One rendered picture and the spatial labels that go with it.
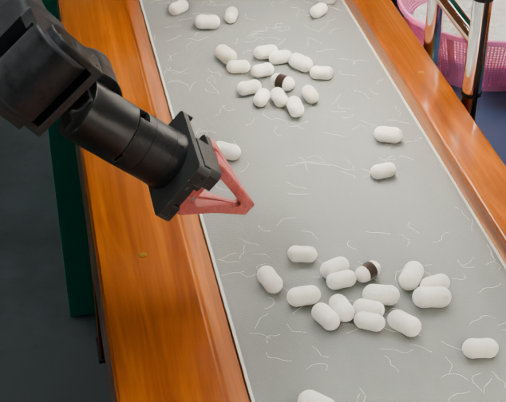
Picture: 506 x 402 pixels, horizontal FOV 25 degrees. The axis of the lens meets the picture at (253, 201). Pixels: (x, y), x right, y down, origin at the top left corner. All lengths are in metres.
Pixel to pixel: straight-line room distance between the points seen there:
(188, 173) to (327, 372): 0.23
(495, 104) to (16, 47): 0.84
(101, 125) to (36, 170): 1.74
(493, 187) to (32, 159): 1.65
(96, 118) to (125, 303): 0.21
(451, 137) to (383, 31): 0.28
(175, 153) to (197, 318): 0.17
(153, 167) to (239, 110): 0.45
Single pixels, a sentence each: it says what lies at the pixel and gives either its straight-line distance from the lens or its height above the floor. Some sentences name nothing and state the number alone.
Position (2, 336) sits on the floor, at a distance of 2.29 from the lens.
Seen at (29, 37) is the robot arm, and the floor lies 1.05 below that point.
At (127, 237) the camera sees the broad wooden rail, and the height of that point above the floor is 0.76.
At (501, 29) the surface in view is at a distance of 1.73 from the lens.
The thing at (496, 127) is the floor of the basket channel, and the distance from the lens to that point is 1.60.
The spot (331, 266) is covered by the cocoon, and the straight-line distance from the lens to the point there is 1.19.
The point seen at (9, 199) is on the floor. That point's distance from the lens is 2.66.
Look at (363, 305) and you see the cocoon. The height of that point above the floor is 0.76.
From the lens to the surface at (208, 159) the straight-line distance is 1.05.
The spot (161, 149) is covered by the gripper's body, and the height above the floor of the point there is 0.94.
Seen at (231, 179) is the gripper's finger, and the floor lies 0.89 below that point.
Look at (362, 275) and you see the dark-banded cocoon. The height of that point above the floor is 0.75.
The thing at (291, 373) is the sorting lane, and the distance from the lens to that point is 1.09.
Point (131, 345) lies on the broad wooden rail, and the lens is 1.09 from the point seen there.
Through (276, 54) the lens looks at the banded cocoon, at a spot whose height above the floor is 0.76.
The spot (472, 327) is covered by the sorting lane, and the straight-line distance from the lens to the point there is 1.16.
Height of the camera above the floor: 1.49
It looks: 35 degrees down
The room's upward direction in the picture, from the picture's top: straight up
